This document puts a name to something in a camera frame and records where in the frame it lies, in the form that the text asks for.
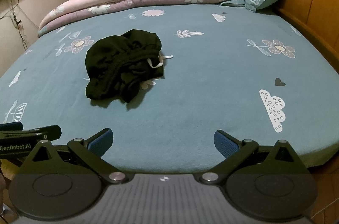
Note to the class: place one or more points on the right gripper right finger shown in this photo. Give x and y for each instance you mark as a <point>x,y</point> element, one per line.
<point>236,153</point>

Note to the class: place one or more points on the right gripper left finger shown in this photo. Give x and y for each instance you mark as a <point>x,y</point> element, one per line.
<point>90,151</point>

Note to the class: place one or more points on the black drawstring pants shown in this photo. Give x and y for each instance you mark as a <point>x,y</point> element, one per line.
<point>117,65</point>

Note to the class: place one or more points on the teal patterned bed sheet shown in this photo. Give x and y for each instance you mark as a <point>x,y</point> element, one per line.
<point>252,75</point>

